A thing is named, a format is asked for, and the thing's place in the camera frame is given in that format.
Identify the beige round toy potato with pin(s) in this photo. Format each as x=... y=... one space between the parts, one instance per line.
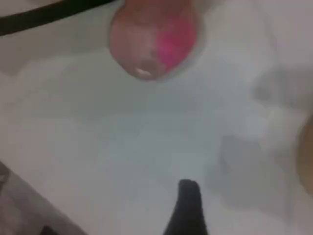
x=306 y=156

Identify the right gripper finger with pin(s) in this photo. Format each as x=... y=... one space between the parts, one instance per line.
x=188 y=210

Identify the pink toy peach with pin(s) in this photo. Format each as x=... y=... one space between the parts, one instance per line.
x=146 y=41

